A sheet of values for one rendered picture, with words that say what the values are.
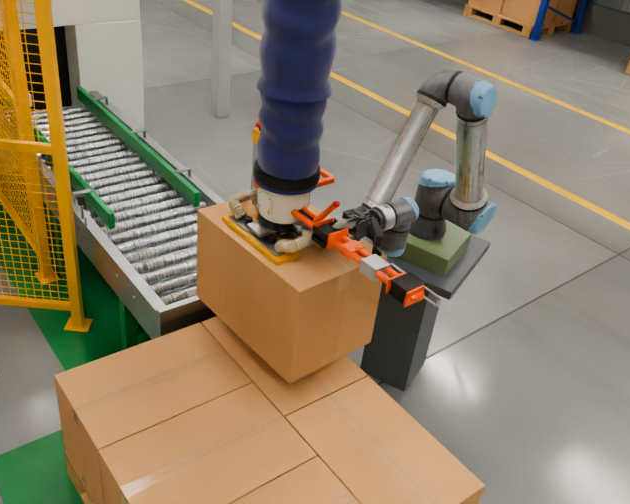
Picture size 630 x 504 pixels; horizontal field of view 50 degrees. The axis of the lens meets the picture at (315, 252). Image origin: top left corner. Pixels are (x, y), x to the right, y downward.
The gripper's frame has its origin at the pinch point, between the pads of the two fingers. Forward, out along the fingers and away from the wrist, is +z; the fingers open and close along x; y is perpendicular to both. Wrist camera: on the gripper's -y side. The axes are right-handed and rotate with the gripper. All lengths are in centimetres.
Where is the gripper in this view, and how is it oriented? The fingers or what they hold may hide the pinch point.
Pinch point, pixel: (334, 237)
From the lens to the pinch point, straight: 218.0
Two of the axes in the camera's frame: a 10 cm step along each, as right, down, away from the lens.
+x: 1.0, -8.3, -5.5
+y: -6.0, -5.0, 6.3
